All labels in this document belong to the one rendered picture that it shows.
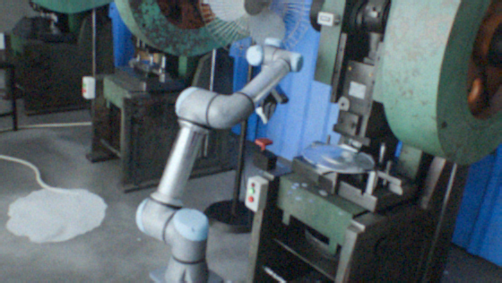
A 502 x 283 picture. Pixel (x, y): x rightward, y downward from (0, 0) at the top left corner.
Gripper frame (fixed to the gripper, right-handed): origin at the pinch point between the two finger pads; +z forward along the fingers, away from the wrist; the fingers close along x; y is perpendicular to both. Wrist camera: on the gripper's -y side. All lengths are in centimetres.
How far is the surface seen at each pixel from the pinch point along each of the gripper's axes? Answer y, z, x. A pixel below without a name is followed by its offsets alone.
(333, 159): -34.4, 6.1, -5.8
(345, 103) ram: -29.5, -15.3, -13.3
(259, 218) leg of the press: -10.4, 41.5, 7.3
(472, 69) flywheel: -73, -39, -19
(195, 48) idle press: 98, -11, -29
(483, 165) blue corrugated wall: -44, 30, -135
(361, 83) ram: -34.4, -24.5, -14.5
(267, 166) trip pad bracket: -6.6, 18.3, 2.8
